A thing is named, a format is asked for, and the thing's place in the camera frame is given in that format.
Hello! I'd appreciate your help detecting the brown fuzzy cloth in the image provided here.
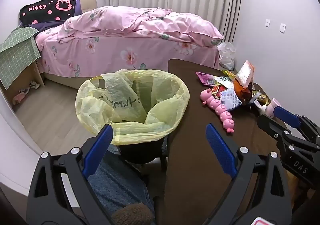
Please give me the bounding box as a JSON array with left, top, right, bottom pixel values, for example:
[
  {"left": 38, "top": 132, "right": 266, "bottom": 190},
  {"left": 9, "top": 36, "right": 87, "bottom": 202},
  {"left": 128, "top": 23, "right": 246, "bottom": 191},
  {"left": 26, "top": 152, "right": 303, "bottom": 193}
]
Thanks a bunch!
[{"left": 111, "top": 203, "right": 153, "bottom": 225}]

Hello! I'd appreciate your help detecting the black pillow with pink print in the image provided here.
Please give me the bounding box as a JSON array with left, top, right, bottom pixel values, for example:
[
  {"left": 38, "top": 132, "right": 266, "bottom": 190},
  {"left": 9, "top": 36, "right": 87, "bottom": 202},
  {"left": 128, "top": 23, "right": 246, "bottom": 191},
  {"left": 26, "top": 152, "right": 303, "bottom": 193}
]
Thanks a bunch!
[{"left": 19, "top": 0, "right": 77, "bottom": 26}]

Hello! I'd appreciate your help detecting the bed with pink floral sheet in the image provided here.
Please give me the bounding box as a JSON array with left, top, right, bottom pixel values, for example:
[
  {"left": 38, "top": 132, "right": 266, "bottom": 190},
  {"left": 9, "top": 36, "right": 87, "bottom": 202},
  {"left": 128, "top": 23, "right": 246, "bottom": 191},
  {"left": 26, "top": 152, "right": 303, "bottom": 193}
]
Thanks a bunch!
[{"left": 35, "top": 27, "right": 220, "bottom": 90}]

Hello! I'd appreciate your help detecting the orange snack bag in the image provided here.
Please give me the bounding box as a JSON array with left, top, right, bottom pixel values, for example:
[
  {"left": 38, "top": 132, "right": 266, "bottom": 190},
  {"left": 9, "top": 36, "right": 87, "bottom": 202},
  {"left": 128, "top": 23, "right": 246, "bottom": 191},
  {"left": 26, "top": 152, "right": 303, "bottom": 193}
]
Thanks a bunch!
[{"left": 232, "top": 60, "right": 255, "bottom": 106}]

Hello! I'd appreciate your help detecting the yellow plastic bin liner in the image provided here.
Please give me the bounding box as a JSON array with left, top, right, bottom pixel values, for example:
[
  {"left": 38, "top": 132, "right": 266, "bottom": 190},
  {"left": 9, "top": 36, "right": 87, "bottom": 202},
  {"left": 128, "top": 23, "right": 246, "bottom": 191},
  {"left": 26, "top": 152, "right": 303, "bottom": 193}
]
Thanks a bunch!
[{"left": 75, "top": 69, "right": 190, "bottom": 146}]

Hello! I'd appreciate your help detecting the yellow red gold-lined snack packet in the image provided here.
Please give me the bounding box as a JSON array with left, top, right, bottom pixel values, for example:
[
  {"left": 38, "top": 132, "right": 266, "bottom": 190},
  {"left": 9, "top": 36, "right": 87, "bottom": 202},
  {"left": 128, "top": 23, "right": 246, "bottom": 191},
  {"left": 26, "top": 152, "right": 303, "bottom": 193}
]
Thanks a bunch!
[{"left": 251, "top": 90, "right": 272, "bottom": 107}]

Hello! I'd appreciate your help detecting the pink cup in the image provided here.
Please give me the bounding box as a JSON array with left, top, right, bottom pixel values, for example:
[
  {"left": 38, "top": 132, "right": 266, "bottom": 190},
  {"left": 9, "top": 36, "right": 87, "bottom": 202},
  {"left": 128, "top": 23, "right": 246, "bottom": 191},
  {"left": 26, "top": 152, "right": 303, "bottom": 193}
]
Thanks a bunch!
[{"left": 260, "top": 98, "right": 282, "bottom": 119}]

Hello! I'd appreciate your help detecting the pink caterpillar toy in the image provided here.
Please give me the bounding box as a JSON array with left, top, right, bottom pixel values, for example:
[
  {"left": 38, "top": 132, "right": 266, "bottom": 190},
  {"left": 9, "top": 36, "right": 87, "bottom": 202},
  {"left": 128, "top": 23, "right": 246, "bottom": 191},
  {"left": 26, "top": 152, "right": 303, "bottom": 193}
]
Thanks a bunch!
[{"left": 200, "top": 88, "right": 235, "bottom": 134}]

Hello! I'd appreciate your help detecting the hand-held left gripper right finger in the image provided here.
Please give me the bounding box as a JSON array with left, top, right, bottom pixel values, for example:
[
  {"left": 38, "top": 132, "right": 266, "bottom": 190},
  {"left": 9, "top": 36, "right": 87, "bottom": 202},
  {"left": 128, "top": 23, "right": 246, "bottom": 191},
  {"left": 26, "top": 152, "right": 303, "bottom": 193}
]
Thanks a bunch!
[{"left": 202, "top": 123, "right": 293, "bottom": 225}]

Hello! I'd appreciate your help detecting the person's leg in jeans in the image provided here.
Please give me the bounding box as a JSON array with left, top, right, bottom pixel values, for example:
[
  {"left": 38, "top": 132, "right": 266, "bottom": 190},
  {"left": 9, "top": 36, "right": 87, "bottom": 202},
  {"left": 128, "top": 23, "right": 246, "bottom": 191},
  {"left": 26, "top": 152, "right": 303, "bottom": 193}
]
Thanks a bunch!
[{"left": 89, "top": 150, "right": 156, "bottom": 225}]

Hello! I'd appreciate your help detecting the green checked cloth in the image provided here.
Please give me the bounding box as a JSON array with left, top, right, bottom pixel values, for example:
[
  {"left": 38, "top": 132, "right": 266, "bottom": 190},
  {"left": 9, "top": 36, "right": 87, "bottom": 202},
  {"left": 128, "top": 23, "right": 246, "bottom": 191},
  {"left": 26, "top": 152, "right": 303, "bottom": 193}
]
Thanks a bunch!
[{"left": 0, "top": 26, "right": 41, "bottom": 90}]

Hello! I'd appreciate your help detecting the white and blue packet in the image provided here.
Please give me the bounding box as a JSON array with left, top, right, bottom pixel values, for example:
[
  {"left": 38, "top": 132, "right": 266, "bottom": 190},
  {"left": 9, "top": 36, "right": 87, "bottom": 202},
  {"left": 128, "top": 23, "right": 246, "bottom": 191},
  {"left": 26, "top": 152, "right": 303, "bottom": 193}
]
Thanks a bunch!
[{"left": 220, "top": 88, "right": 242, "bottom": 112}]

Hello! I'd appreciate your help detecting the beige headboard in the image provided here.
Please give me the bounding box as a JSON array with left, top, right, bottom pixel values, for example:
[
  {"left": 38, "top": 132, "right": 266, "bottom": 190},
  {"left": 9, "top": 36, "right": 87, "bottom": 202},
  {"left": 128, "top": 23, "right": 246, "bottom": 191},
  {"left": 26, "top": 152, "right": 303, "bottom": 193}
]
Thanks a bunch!
[{"left": 75, "top": 0, "right": 97, "bottom": 14}]

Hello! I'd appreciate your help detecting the black trash bin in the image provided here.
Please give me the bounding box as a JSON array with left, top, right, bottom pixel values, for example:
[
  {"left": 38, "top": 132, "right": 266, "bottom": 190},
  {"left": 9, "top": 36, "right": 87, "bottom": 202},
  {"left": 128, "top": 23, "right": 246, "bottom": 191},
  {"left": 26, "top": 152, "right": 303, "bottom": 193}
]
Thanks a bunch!
[{"left": 117, "top": 135, "right": 168, "bottom": 165}]

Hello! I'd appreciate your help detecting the pink slipper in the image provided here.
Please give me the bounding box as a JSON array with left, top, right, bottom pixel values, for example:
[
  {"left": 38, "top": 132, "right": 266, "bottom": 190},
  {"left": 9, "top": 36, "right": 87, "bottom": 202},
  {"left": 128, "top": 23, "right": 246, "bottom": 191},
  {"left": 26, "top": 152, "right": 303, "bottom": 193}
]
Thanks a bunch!
[{"left": 12, "top": 91, "right": 28, "bottom": 105}]

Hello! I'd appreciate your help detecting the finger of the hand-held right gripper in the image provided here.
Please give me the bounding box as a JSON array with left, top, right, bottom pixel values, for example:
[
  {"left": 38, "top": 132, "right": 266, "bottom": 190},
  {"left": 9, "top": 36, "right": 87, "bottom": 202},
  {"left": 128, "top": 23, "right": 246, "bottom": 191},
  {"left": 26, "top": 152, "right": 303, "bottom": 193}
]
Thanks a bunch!
[
  {"left": 273, "top": 105, "right": 320, "bottom": 145},
  {"left": 257, "top": 114, "right": 320, "bottom": 152}
]

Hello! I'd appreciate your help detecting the white plastic bag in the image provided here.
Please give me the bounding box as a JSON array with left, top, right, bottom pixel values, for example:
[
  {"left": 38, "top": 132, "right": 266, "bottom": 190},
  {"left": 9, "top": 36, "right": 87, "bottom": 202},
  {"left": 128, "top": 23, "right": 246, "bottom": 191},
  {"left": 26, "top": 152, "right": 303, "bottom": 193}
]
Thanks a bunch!
[{"left": 217, "top": 41, "right": 236, "bottom": 70}]

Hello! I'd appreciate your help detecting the white and green packet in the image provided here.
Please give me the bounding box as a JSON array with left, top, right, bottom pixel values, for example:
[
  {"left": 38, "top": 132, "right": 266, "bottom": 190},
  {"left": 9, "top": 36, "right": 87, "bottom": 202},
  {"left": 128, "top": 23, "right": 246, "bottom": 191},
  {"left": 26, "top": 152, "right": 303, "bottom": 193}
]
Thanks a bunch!
[{"left": 214, "top": 76, "right": 234, "bottom": 89}]

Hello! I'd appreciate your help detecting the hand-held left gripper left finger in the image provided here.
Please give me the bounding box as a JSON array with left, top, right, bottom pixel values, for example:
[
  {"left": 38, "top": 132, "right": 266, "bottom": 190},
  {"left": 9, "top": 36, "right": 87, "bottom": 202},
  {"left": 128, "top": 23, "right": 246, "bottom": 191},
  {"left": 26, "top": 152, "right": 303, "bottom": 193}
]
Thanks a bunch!
[{"left": 27, "top": 124, "right": 114, "bottom": 225}]

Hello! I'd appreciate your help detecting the small yellow and red packet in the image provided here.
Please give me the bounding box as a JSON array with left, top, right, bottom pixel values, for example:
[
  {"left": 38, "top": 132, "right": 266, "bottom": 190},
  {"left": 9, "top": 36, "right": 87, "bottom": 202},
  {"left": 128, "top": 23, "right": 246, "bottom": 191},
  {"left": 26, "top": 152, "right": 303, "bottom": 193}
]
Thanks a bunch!
[{"left": 222, "top": 70, "right": 237, "bottom": 80}]

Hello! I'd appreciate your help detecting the pink floral duvet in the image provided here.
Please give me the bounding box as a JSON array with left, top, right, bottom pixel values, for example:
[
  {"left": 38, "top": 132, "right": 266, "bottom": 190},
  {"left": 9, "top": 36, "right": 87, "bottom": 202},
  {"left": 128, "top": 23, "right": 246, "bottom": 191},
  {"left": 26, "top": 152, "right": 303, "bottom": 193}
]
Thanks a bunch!
[{"left": 57, "top": 6, "right": 224, "bottom": 48}]

